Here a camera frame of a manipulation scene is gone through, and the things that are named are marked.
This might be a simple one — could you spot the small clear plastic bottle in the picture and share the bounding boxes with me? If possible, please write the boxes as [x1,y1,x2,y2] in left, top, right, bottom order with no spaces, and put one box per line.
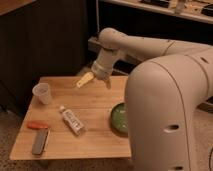
[59,106,85,136]

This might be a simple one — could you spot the wooden table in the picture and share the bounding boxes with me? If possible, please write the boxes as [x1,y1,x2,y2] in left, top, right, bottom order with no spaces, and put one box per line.
[10,76,130,161]

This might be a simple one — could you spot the translucent plastic cup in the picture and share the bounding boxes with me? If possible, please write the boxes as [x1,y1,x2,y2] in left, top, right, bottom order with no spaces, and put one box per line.
[32,83,52,105]

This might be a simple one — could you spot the background shelf with items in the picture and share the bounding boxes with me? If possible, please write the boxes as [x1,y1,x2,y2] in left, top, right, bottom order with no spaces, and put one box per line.
[101,0,213,24]

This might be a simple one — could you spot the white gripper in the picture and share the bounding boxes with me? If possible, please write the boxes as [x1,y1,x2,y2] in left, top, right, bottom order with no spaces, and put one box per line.
[76,62,112,89]

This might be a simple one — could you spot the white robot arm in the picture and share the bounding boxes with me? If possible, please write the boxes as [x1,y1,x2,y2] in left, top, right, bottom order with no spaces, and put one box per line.
[91,28,213,171]

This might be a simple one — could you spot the grey rectangular block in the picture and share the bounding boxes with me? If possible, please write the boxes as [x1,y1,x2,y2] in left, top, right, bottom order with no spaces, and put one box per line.
[31,129,49,155]

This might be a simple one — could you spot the green bowl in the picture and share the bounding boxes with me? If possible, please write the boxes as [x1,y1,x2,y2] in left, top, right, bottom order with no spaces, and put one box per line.
[110,103,128,134]

